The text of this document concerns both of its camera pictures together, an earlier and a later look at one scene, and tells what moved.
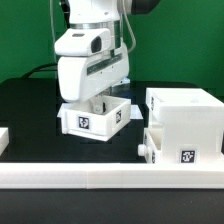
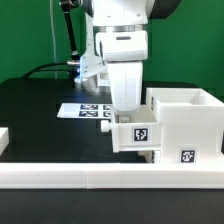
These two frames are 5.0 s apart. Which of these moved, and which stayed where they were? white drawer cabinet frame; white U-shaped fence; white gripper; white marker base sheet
Moved: white gripper; white marker base sheet
Stayed: white U-shaped fence; white drawer cabinet frame
